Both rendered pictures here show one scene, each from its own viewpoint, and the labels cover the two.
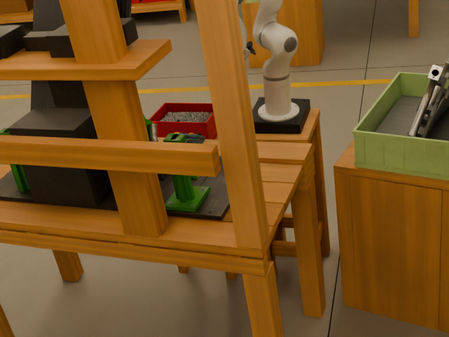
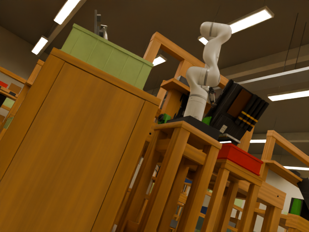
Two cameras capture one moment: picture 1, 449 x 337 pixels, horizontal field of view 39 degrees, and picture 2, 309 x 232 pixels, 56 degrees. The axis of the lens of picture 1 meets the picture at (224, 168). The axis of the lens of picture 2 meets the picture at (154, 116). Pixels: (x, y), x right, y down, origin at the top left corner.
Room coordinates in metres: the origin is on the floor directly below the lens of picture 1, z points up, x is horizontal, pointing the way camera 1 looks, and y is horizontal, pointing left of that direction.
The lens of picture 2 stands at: (3.66, -1.76, 0.30)
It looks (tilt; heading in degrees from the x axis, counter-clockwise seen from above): 18 degrees up; 133
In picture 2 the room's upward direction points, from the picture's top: 22 degrees clockwise
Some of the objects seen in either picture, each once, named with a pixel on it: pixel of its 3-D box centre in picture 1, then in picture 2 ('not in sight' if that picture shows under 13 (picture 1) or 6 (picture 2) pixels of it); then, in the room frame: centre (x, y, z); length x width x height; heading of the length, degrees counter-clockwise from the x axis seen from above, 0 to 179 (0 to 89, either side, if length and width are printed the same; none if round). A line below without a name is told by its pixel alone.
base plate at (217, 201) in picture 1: (117, 178); not in sight; (2.30, 0.45, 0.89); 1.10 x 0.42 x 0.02; 64
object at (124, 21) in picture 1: (111, 32); (184, 82); (1.97, 0.28, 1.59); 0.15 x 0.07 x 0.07; 64
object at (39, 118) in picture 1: (66, 156); not in sight; (2.22, 0.60, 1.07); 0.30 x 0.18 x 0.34; 64
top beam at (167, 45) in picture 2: not in sight; (209, 74); (2.03, 0.58, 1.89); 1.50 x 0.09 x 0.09; 64
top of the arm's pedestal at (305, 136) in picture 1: (280, 126); (186, 136); (2.63, -0.29, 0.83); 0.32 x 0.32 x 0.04; 68
